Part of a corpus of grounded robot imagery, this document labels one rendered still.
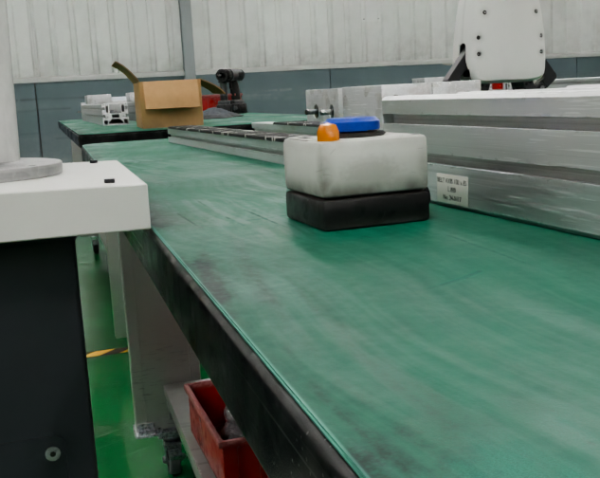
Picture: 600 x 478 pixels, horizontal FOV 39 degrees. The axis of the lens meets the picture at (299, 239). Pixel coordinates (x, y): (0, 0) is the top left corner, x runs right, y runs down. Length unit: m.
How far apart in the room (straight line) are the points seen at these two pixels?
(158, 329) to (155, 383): 0.13
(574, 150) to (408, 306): 0.19
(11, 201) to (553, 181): 0.36
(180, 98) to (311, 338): 2.51
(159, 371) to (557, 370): 1.76
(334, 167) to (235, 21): 11.39
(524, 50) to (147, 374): 1.28
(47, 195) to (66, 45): 11.03
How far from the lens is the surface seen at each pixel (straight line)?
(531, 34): 1.03
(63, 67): 11.63
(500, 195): 0.60
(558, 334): 0.33
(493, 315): 0.36
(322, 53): 12.23
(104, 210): 0.63
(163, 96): 2.81
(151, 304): 1.98
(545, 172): 0.57
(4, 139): 0.75
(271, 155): 1.16
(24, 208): 0.63
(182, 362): 2.02
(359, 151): 0.57
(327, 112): 1.78
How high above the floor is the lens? 0.87
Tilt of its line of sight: 10 degrees down
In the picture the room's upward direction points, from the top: 3 degrees counter-clockwise
